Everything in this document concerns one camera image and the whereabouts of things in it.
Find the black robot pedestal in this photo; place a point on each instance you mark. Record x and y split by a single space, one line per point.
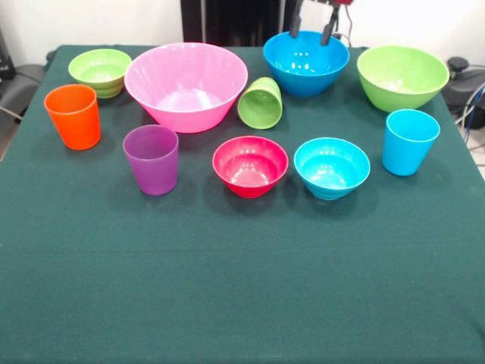
235 22

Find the blue cup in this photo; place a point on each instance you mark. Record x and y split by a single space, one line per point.
411 142

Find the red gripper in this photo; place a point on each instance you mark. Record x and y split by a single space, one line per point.
342 2

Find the large blue bowl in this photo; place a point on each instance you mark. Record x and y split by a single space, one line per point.
306 72

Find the small green bowl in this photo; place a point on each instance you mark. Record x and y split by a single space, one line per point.
98 72

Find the dark green tablecloth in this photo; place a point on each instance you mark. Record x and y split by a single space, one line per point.
242 265

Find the large green bowl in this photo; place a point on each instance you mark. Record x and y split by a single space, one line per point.
402 77

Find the black device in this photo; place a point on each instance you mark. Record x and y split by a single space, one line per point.
5 57

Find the purple cup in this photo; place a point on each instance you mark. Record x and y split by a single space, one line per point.
151 163

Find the large pink bowl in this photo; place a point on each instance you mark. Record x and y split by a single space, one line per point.
185 91

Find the small magenta bowl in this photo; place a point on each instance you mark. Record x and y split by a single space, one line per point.
250 167

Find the green cup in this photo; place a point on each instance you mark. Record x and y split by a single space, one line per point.
261 106

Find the orange red cup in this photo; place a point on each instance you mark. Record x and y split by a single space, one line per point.
72 117

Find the small cyan bowl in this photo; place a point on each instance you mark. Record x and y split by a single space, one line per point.
331 168

